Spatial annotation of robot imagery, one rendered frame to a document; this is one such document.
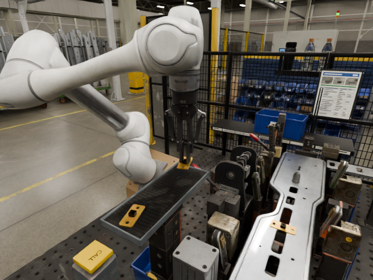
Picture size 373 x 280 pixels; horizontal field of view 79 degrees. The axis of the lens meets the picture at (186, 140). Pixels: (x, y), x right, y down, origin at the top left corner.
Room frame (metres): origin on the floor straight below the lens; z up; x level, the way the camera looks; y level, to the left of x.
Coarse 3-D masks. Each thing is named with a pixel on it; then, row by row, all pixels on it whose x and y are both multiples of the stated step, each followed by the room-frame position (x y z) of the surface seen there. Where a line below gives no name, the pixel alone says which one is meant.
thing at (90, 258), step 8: (88, 248) 0.38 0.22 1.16; (96, 248) 0.38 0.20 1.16; (104, 248) 0.38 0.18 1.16; (80, 256) 0.36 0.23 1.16; (88, 256) 0.36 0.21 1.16; (96, 256) 0.36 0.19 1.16; (104, 256) 0.36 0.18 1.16; (80, 264) 0.34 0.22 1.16; (88, 264) 0.34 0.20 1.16; (96, 264) 0.34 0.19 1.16; (88, 272) 0.33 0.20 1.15
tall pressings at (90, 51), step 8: (72, 32) 7.90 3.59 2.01; (80, 32) 8.16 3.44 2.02; (56, 40) 7.41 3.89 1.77; (64, 40) 7.65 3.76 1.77; (72, 40) 7.85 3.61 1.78; (80, 40) 8.13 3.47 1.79; (88, 40) 8.07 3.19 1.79; (64, 48) 7.63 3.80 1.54; (72, 48) 7.84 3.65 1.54; (80, 48) 8.29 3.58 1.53; (88, 48) 8.00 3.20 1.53; (96, 48) 8.25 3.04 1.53; (72, 56) 7.95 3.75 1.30; (80, 56) 8.21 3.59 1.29; (88, 56) 7.94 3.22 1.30; (96, 56) 8.18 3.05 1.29; (72, 64) 7.92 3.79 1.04
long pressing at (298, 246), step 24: (288, 168) 1.03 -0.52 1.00; (312, 168) 1.03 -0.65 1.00; (288, 192) 0.82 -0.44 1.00; (312, 192) 0.82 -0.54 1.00; (264, 216) 0.67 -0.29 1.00; (312, 216) 0.67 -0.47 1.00; (264, 240) 0.56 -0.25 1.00; (288, 240) 0.56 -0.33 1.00; (312, 240) 0.56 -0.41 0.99; (240, 264) 0.47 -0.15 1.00; (264, 264) 0.47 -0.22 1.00; (288, 264) 0.47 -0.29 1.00
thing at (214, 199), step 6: (210, 198) 0.64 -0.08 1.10; (216, 198) 0.64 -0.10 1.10; (222, 198) 0.65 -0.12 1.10; (210, 204) 0.63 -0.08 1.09; (216, 204) 0.62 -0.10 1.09; (222, 204) 0.63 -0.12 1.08; (210, 210) 0.63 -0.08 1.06; (216, 210) 0.61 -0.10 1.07; (222, 210) 0.63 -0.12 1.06; (210, 216) 0.63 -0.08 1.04
